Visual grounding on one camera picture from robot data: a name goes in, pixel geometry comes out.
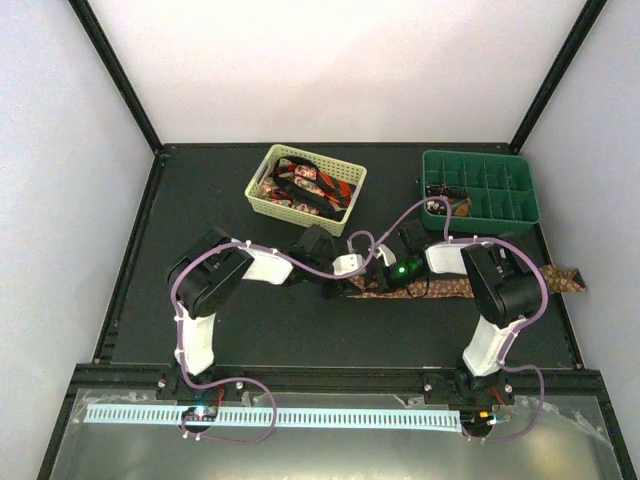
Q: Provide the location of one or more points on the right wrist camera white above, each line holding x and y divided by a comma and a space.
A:
385, 255

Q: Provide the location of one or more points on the right controller board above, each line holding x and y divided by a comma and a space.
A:
479, 422

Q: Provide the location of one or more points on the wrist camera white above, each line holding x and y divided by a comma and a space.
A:
351, 264
385, 255

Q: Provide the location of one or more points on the pink floral black tie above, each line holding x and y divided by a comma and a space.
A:
286, 188

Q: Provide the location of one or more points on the green divided organizer tray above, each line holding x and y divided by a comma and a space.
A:
501, 188

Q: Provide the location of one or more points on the red black striped tie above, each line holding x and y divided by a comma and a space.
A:
338, 192

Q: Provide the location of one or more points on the left black frame post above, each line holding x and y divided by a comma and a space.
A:
101, 44

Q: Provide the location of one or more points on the brown floral tie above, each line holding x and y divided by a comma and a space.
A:
558, 281

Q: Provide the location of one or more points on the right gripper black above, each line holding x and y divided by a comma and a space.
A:
383, 280

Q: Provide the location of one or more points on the cream plastic basket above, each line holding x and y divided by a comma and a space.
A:
342, 170

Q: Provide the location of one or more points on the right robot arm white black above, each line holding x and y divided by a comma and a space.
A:
509, 289

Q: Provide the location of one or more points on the black frame post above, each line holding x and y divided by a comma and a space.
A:
574, 40
101, 44

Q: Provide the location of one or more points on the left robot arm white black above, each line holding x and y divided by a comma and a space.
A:
208, 272

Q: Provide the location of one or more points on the light blue slotted cable duct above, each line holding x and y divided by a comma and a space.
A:
260, 417

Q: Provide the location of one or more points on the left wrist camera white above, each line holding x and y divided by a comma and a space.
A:
351, 264

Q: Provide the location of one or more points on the left controller board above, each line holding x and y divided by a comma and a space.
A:
205, 408

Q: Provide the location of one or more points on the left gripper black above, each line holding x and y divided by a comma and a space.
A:
339, 289

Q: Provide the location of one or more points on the controller board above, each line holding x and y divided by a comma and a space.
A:
205, 408
479, 422

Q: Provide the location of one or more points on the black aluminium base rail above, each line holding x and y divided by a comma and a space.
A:
440, 387

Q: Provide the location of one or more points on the rolled dark floral tie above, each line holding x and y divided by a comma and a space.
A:
457, 197

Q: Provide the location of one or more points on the right black frame post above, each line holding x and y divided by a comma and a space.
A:
574, 40

